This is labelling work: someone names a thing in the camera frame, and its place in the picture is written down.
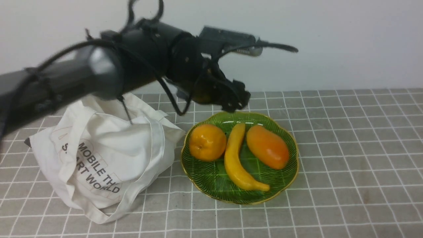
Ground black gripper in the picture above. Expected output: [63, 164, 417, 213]
[168, 37, 250, 113]

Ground yellow banana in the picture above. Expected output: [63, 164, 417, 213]
[224, 123, 270, 192]

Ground white cloth tote bag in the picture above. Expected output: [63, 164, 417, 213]
[26, 93, 185, 223]

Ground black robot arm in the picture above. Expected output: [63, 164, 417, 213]
[1, 20, 250, 137]

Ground round orange fruit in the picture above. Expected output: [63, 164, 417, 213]
[189, 124, 227, 162]

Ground green glass plate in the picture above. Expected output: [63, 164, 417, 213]
[181, 112, 299, 205]

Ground oblong orange mango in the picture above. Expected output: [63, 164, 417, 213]
[246, 125, 290, 170]

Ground grey checked tablecloth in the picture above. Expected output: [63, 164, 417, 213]
[1, 89, 423, 238]

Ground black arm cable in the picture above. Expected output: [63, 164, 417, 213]
[25, 0, 299, 116]

